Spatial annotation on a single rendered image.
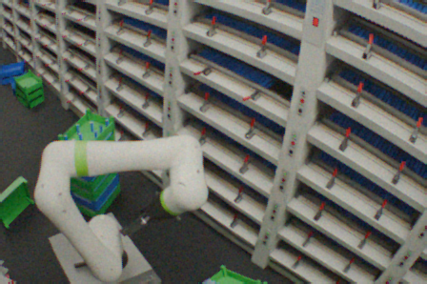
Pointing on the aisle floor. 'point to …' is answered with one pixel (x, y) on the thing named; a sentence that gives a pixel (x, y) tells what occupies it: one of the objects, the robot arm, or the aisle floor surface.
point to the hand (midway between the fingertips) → (133, 222)
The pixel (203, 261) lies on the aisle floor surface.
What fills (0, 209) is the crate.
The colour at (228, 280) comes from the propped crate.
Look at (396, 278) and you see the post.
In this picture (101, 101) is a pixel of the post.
